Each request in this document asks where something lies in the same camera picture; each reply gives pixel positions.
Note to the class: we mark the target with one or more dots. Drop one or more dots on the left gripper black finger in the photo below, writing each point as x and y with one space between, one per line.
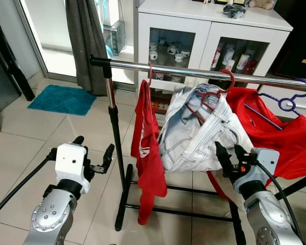
79 140
109 155

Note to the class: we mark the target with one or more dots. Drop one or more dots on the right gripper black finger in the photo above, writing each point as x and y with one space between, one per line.
222 155
240 153

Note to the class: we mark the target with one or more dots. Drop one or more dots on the large plain red shirt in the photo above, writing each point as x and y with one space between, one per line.
280 138

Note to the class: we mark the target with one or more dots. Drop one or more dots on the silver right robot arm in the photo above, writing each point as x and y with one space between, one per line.
268 219

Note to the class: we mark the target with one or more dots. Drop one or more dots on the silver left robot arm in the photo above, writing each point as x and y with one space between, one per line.
51 219

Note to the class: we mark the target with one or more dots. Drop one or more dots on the thick red plastic hanger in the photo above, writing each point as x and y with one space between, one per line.
232 79

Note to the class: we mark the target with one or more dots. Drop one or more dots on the slim red hanger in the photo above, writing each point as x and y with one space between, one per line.
151 74

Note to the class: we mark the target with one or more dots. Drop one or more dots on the white denim jeans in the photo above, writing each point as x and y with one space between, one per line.
204 138

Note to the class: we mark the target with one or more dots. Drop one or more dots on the red T-shirt with white print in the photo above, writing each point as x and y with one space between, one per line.
148 153

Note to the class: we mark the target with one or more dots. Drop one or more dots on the teal shaggy floor mat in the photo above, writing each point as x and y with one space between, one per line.
61 99

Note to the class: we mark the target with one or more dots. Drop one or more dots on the small red box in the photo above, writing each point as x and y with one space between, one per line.
252 68

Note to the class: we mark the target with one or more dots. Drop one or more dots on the glass sliding door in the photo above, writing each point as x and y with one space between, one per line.
56 56

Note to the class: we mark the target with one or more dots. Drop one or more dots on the white tumbler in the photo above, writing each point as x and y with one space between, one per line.
243 62

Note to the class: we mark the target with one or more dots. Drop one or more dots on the grey curtain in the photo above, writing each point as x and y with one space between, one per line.
86 46

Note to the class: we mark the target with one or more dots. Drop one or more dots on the chrome and black clothes rack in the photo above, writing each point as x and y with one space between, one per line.
168 69

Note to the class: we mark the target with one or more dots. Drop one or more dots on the small white mug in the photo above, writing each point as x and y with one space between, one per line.
153 55

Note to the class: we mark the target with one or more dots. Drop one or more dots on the large black cabinet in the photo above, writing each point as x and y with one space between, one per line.
296 35

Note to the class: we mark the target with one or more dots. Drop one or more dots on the small black bundle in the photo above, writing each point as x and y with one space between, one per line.
234 11

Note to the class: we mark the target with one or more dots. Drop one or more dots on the white glass-door cabinet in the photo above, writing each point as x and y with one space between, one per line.
173 20

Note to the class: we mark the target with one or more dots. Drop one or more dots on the beige plush toy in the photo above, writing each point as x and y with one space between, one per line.
262 4

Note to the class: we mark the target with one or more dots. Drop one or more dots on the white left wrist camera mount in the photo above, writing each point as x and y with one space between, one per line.
71 161

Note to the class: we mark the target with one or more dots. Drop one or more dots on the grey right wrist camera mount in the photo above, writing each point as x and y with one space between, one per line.
265 159

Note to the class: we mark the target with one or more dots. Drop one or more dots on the black furniture frame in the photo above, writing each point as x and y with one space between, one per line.
5 56

